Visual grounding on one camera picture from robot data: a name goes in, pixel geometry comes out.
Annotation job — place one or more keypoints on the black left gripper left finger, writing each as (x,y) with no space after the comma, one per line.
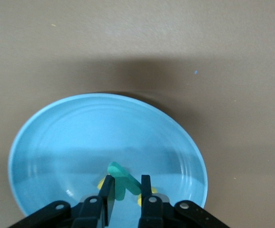
(87,213)

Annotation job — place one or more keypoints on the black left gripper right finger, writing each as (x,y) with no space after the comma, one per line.
(151,213)

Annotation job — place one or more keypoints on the yellow foam letter s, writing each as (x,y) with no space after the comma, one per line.
(139,202)

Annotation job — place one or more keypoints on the yellow foam letter k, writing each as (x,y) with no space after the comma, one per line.
(101,184)

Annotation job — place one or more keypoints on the teal foam letter y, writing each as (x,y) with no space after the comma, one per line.
(118,172)

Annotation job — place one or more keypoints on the blue plate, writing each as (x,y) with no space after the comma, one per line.
(104,133)

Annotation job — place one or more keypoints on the brown table cover sheet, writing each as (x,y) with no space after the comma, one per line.
(128,47)

